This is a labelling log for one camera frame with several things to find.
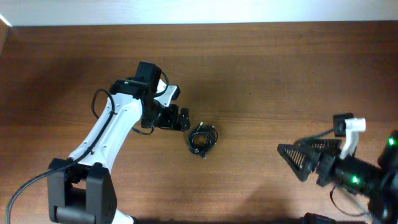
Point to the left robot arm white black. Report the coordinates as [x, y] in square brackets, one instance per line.
[81, 189]

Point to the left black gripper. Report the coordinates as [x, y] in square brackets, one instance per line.
[181, 119]

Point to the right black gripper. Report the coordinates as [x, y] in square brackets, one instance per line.
[323, 166]

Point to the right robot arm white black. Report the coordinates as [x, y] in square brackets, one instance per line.
[378, 184]

